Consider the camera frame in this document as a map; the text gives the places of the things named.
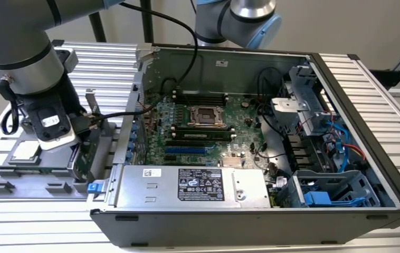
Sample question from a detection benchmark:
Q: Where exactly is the green RAM stick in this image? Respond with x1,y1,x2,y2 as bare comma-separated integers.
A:
8,166,72,176

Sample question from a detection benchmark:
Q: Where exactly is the black labelled RAM stick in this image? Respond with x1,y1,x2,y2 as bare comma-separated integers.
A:
171,131,234,140

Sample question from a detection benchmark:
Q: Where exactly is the green motherboard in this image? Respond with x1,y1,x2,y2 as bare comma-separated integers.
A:
135,92,267,169

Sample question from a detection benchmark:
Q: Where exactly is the green black graphics card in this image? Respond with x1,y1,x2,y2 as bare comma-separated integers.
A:
69,89,103,183

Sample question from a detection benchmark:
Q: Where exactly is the silver metal drive bracket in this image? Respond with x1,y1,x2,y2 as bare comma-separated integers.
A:
270,65,338,137

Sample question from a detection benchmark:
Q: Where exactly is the metal CPU socket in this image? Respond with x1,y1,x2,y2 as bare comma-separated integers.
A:
187,105,227,127

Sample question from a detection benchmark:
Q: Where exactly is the blue expansion slot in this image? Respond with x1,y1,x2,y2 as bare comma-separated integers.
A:
164,148,209,155

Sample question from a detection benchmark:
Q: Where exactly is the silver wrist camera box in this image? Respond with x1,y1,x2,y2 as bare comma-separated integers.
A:
55,48,79,72

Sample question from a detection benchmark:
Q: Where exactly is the long black expansion slot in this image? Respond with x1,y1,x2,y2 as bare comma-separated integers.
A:
166,140,207,148

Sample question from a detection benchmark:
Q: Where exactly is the grey metal disk bay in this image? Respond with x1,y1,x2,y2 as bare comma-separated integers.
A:
277,170,384,209

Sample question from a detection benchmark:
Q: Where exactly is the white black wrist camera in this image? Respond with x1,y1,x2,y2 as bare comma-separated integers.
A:
35,107,82,151

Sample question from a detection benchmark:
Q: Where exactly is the black metal stand pole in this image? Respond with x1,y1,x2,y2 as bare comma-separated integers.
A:
139,0,155,44
88,13,108,43

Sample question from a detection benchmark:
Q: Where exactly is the silver finned heatsink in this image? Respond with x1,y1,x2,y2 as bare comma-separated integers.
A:
222,157,246,168

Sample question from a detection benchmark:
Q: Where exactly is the blue plastic drive tray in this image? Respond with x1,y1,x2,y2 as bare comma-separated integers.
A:
305,191,366,209

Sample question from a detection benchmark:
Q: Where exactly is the silver CPU chip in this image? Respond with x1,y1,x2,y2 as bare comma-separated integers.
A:
11,141,43,161

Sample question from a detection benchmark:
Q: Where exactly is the silver power supply unit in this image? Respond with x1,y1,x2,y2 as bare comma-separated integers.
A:
114,164,271,209

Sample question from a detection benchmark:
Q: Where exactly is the grey plastic parts rack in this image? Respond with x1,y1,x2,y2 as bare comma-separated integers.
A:
0,115,119,201

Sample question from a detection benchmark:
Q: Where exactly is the open black PC case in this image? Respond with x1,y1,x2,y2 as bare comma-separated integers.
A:
86,42,400,248

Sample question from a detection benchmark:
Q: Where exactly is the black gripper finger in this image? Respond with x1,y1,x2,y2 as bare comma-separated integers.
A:
68,115,98,138

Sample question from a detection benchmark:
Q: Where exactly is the thin black camera cable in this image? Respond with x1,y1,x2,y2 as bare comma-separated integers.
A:
0,75,23,137

